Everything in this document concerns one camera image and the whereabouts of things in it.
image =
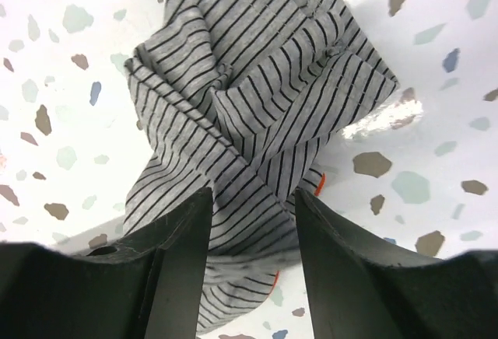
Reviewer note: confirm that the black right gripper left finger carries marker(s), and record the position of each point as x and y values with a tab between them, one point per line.
145	285

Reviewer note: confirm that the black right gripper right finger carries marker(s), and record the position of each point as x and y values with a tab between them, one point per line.
362	286

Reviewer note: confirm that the grey striped underwear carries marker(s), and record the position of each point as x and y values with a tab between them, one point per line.
240	96

